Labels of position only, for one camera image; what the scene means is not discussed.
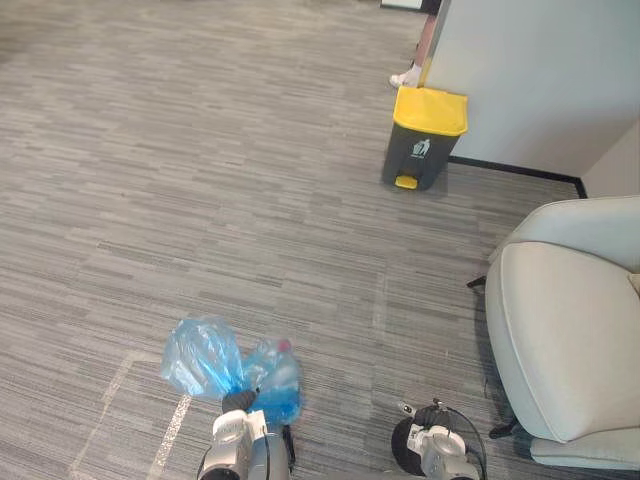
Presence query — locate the person's leg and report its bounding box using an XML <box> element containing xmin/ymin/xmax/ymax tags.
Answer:
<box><xmin>411</xmin><ymin>0</ymin><xmax>443</xmax><ymax>71</ymax></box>

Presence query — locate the grey trash can yellow lid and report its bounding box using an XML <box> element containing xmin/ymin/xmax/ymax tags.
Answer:
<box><xmin>381</xmin><ymin>85</ymin><xmax>470</xmax><ymax>193</ymax></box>

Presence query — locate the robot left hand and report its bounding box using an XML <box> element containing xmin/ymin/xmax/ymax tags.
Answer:
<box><xmin>221</xmin><ymin>387</ymin><xmax>262</xmax><ymax>414</ymax></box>

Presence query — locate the blue plastic rubbish bag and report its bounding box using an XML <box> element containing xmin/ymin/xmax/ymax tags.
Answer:
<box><xmin>159</xmin><ymin>316</ymin><xmax>304</xmax><ymax>427</ymax></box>

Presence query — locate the person's foot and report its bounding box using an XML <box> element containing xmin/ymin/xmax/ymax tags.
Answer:
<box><xmin>389</xmin><ymin>60</ymin><xmax>427</xmax><ymax>89</ymax></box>

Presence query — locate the white upholstered sofa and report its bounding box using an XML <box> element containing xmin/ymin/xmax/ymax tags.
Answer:
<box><xmin>466</xmin><ymin>194</ymin><xmax>640</xmax><ymax>472</ymax></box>

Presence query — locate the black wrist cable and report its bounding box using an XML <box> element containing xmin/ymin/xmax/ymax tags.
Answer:
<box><xmin>443</xmin><ymin>406</ymin><xmax>489</xmax><ymax>480</ymax></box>

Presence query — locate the clear plastic bottle pink cap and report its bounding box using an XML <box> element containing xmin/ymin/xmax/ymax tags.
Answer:
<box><xmin>243</xmin><ymin>338</ymin><xmax>302</xmax><ymax>399</ymax></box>

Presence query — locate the white framed board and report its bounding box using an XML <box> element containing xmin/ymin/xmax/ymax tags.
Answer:
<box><xmin>379</xmin><ymin>0</ymin><xmax>437</xmax><ymax>13</ymax></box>

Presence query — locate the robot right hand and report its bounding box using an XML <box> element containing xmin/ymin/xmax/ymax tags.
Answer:
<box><xmin>397</xmin><ymin>400</ymin><xmax>452</xmax><ymax>427</ymax></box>

